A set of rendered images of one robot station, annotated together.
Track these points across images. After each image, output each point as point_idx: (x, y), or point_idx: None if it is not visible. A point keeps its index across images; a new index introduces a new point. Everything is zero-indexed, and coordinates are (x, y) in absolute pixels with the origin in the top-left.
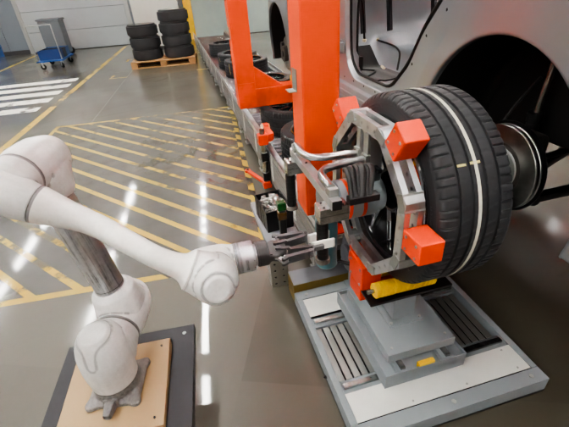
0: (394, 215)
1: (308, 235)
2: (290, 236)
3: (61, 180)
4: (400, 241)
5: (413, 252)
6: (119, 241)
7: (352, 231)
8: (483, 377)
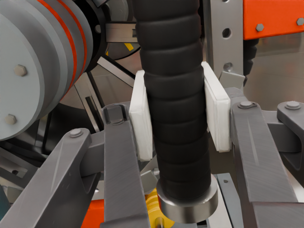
0: (92, 78)
1: (144, 110)
2: (65, 202)
3: None
4: (239, 22)
5: (294, 9)
6: None
7: (24, 178)
8: (222, 213)
